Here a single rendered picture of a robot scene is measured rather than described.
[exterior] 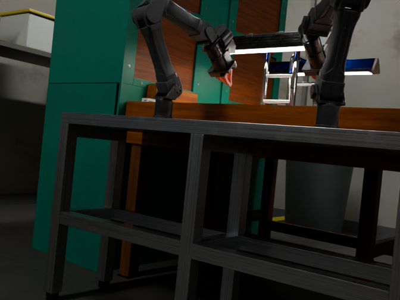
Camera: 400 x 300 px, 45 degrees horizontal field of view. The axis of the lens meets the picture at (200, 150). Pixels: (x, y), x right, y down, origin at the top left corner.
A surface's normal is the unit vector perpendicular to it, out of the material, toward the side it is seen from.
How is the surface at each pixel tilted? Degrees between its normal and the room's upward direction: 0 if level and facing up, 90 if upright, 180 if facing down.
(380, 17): 90
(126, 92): 90
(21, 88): 90
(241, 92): 90
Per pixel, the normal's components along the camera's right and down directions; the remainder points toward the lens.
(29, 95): 0.81, 0.08
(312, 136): -0.57, -0.05
